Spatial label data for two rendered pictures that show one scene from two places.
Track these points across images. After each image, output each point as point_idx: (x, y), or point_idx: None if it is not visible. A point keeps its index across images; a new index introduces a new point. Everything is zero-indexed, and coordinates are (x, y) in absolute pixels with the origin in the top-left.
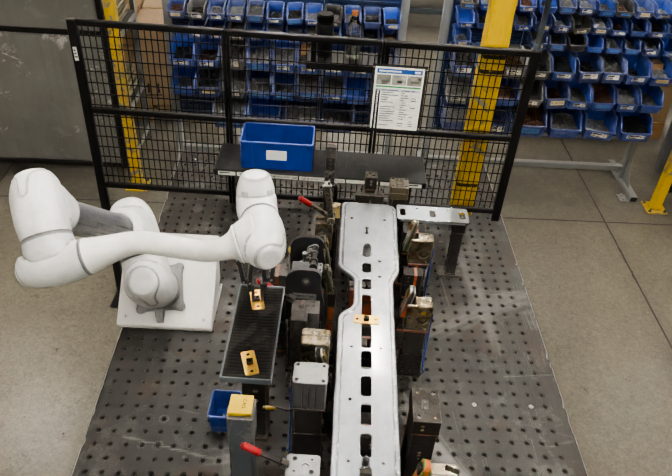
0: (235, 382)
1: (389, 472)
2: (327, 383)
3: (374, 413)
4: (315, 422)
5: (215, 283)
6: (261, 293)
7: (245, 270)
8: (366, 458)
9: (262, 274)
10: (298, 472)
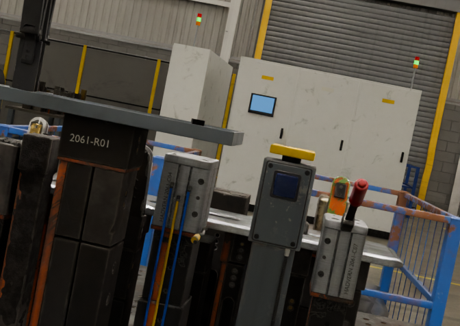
0: (235, 144)
1: (315, 231)
2: (144, 219)
3: (219, 213)
4: (194, 265)
5: None
6: (40, 68)
7: None
8: (306, 221)
9: (48, 18)
10: (359, 222)
